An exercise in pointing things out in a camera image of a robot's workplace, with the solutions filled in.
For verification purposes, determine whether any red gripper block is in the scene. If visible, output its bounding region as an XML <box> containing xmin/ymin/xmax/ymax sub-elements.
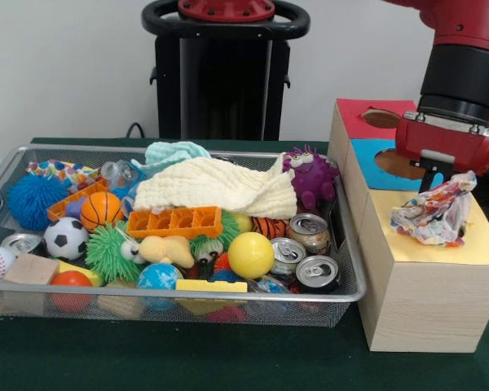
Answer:
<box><xmin>394</xmin><ymin>110</ymin><xmax>489</xmax><ymax>192</ymax></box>

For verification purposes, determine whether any wooden box with three holes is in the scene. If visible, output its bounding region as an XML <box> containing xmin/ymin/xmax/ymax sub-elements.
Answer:
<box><xmin>328</xmin><ymin>97</ymin><xmax>489</xmax><ymax>354</ymax></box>

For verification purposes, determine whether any blue spiky ball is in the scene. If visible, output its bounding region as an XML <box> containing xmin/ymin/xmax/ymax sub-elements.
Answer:
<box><xmin>7</xmin><ymin>174</ymin><xmax>73</xmax><ymax>232</ymax></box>

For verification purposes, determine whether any small soccer ball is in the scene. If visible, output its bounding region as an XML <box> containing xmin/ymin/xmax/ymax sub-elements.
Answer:
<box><xmin>43</xmin><ymin>216</ymin><xmax>90</xmax><ymax>262</ymax></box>

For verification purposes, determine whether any shallow wire mesh bin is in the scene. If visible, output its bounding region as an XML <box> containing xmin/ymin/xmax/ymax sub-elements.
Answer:
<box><xmin>0</xmin><ymin>143</ymin><xmax>368</xmax><ymax>328</ymax></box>

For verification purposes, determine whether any yellow smooth ball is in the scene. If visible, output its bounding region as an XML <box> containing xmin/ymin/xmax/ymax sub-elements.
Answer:
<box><xmin>227</xmin><ymin>231</ymin><xmax>275</xmax><ymax>280</ymax></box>

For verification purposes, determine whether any colourful wrapper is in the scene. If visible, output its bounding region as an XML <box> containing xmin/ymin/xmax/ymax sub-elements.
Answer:
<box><xmin>390</xmin><ymin>170</ymin><xmax>478</xmax><ymax>248</ymax></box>

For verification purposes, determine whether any black looped cable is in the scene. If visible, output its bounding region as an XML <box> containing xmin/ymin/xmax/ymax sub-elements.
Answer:
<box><xmin>125</xmin><ymin>121</ymin><xmax>148</xmax><ymax>139</ymax></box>

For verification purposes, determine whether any cream knitted cloth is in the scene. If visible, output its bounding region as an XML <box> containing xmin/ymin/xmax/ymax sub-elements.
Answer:
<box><xmin>133</xmin><ymin>153</ymin><xmax>298</xmax><ymax>221</ymax></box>

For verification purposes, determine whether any green spiky ball with eyes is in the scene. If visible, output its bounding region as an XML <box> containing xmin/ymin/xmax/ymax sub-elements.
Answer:
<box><xmin>84</xmin><ymin>226</ymin><xmax>148</xmax><ymax>285</ymax></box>

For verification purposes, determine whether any small orange basketball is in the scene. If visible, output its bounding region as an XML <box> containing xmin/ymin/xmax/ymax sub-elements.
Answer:
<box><xmin>80</xmin><ymin>191</ymin><xmax>126</xmax><ymax>233</ymax></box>

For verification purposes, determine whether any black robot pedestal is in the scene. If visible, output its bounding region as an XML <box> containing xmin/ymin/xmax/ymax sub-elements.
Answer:
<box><xmin>141</xmin><ymin>0</ymin><xmax>311</xmax><ymax>142</ymax></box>

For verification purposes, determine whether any purple spiky ball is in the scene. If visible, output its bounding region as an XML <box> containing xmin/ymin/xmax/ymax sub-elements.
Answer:
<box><xmin>282</xmin><ymin>144</ymin><xmax>341</xmax><ymax>211</ymax></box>

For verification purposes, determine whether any dark green table cloth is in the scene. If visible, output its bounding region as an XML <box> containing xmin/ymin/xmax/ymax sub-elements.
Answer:
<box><xmin>0</xmin><ymin>137</ymin><xmax>489</xmax><ymax>391</ymax></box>

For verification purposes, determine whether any orange red ball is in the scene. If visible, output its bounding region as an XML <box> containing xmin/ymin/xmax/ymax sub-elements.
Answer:
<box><xmin>49</xmin><ymin>270</ymin><xmax>94</xmax><ymax>314</ymax></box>

